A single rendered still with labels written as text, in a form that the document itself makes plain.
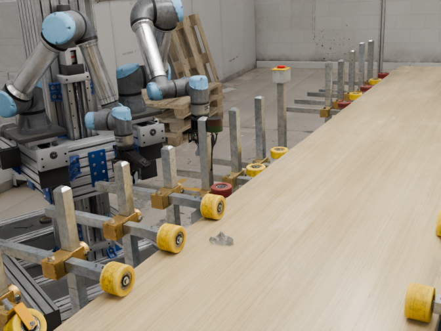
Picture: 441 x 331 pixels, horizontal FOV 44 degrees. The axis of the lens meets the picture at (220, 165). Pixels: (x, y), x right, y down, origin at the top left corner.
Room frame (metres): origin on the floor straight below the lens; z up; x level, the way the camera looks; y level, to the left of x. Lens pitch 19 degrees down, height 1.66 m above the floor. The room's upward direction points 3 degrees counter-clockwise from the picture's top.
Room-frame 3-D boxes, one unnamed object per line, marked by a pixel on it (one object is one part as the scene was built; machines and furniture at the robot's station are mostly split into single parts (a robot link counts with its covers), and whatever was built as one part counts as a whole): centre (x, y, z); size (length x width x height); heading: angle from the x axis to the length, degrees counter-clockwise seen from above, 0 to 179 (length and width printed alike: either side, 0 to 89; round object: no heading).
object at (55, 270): (1.36, 0.44, 0.95); 0.13 x 0.06 x 0.05; 150
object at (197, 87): (2.22, 0.07, 1.23); 0.09 x 0.08 x 0.11; 23
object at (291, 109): (3.34, -0.59, 0.84); 0.43 x 0.03 x 0.04; 60
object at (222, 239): (1.51, 0.01, 0.91); 0.09 x 0.07 x 0.02; 30
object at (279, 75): (2.69, -0.32, 1.18); 0.07 x 0.07 x 0.08; 60
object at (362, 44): (3.98, -1.06, 0.92); 0.03 x 0.03 x 0.48; 60
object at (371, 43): (4.20, -1.18, 0.91); 0.03 x 0.03 x 0.48; 60
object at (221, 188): (1.95, 0.00, 0.85); 0.08 x 0.08 x 0.11
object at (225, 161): (2.47, -0.10, 0.81); 0.43 x 0.03 x 0.04; 60
